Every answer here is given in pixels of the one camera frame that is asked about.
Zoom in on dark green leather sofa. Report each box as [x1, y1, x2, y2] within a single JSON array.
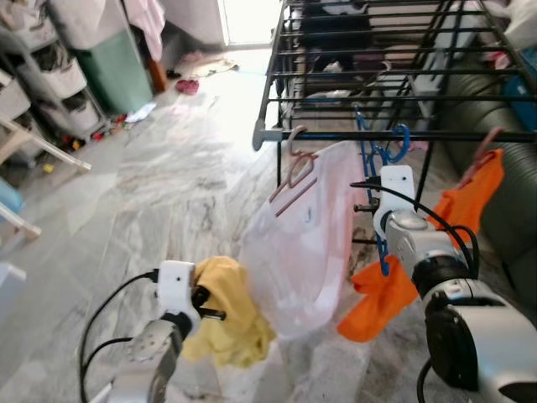
[[441, 71, 537, 303]]

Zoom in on white floor paper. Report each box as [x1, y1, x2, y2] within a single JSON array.
[[126, 101, 158, 123]]

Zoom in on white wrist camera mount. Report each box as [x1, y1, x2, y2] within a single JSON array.
[[157, 260, 198, 337], [378, 165, 418, 215]]

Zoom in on green storage bin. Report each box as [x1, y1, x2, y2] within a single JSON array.
[[50, 0, 156, 117]]

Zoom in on orange t-shirt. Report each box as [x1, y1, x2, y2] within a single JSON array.
[[337, 149, 506, 343]]

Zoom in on grey plastic drawer tower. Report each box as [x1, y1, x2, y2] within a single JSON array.
[[0, 0, 110, 139]]

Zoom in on white t-shirt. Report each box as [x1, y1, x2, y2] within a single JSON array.
[[239, 139, 370, 338]]

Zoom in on black metal drying rack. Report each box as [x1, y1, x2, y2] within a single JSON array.
[[252, 0, 537, 253]]

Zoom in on pink hanging cloth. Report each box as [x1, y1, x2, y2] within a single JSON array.
[[122, 0, 167, 61]]

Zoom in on yellow printed t-shirt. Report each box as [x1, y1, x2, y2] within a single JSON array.
[[183, 256, 276, 368]]

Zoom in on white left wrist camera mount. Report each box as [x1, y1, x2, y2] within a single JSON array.
[[157, 260, 198, 337]]

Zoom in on pink plastic hanger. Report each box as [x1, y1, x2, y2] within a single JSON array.
[[268, 126, 320, 217], [457, 128, 504, 186]]

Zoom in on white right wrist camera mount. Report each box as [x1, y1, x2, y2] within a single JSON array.
[[378, 165, 418, 215]]

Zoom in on pink slippers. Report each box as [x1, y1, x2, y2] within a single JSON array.
[[175, 78, 201, 95]]

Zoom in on blue plastic hanger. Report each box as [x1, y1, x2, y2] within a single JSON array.
[[354, 109, 412, 276]]

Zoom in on black left camera cable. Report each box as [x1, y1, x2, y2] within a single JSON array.
[[80, 270, 162, 403]]

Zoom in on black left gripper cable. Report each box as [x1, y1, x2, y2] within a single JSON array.
[[82, 336, 135, 379]]

